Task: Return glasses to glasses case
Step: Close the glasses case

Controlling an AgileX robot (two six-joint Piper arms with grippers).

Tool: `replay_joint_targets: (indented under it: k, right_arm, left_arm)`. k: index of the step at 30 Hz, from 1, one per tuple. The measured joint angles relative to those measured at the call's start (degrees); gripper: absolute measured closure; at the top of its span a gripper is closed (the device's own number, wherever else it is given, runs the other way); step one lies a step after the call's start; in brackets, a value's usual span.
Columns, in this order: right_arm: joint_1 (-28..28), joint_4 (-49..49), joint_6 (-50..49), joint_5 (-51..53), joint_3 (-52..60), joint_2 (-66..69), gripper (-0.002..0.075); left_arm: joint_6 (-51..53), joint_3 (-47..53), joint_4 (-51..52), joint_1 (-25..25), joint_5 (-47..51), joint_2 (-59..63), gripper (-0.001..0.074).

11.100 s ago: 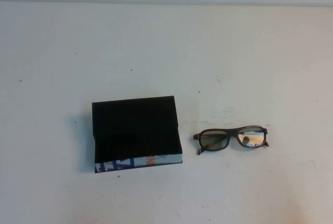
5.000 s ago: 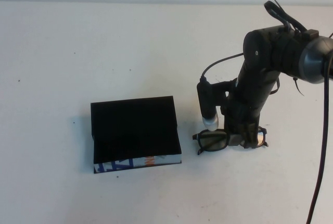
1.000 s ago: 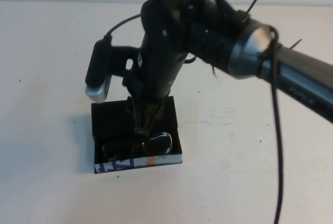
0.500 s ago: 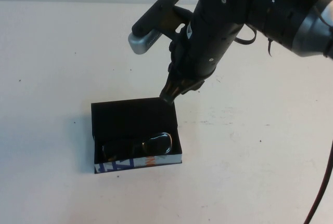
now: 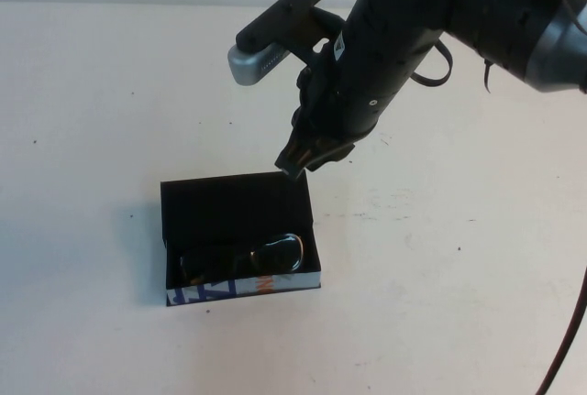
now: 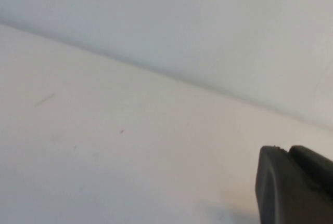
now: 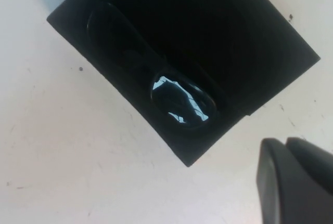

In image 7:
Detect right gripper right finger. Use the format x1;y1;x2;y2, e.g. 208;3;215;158
287;137;333;183

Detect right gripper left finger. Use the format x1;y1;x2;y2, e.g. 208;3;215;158
256;137;333;224

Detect black printed glasses case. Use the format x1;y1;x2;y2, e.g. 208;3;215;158
46;0;321;168

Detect black framed glasses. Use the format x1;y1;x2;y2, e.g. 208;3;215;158
87;2;222;133

